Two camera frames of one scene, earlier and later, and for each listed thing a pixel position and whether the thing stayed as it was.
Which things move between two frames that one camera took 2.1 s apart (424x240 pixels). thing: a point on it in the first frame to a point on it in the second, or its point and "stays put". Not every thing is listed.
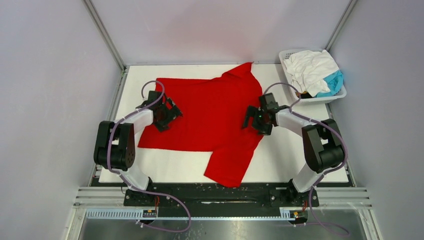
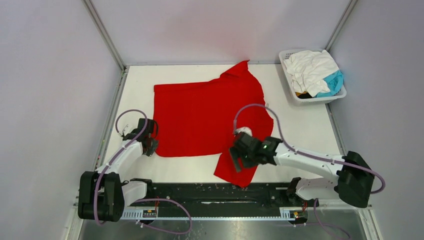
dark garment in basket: (304, 94) stays put
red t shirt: (214, 109) stays put
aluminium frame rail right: (348, 10) stays put
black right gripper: (253, 111) to (235, 153)
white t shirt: (307, 69) stays put
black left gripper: (172, 113) to (149, 152)
